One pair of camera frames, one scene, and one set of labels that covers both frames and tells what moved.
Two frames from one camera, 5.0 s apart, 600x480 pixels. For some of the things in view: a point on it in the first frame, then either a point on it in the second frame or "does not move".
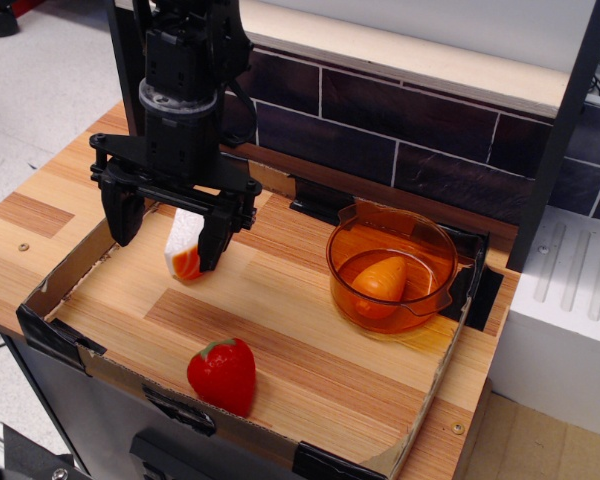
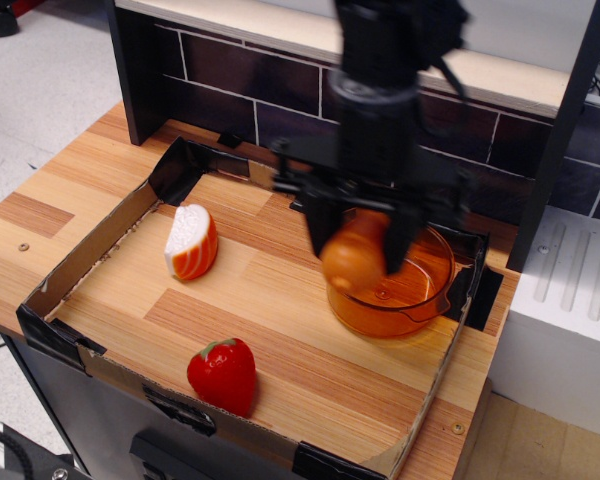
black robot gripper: (176, 158) -> (378, 160)
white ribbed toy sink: (559, 350) does not move
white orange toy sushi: (182, 247) does not move
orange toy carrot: (377, 286) -> (353, 257)
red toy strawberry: (225, 373) does not move
